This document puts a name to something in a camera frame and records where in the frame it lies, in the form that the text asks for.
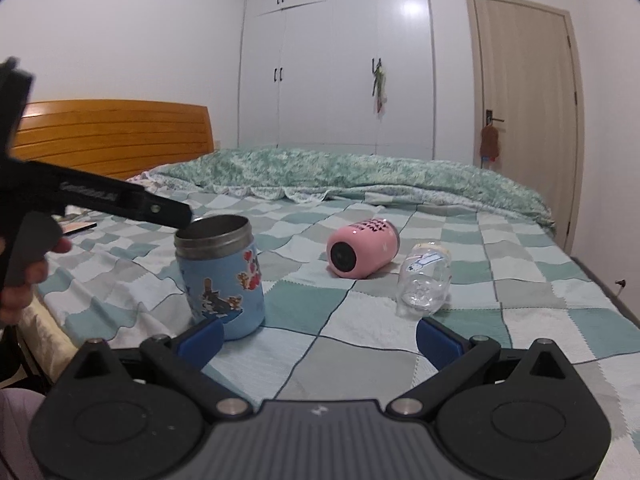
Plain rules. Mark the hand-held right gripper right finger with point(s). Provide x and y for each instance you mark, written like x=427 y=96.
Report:
x=440 y=342

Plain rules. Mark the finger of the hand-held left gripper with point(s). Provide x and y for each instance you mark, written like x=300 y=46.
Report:
x=130 y=200

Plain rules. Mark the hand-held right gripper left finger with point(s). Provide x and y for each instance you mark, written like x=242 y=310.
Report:
x=200 y=345

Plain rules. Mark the blue cartoon sticker cup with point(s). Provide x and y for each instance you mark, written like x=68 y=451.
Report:
x=225 y=290

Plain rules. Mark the pink cup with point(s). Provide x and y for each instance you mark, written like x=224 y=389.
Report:
x=367 y=250

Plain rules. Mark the person's left hand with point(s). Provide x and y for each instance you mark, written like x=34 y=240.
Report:
x=22 y=300

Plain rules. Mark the dark flat book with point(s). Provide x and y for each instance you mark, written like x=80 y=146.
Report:
x=77 y=225

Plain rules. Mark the clear plastic bottle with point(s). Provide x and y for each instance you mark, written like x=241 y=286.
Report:
x=425 y=280

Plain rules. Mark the orange wooden headboard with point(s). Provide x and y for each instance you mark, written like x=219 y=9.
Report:
x=115 y=135

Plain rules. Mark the checked green grey blanket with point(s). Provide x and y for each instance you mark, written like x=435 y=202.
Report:
x=350 y=330

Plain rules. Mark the beige mattress side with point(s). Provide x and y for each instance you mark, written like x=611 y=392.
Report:
x=45 y=335

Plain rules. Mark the small black plug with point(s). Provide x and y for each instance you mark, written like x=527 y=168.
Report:
x=620 y=282

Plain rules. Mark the green floral duvet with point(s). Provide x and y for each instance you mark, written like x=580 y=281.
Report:
x=350 y=175

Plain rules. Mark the person's pale clothed leg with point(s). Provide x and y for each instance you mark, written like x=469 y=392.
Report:
x=15 y=435

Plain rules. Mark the white wardrobe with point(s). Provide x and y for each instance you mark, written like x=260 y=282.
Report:
x=330 y=60

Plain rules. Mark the beige wooden door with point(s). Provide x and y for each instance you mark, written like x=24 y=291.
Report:
x=525 y=110

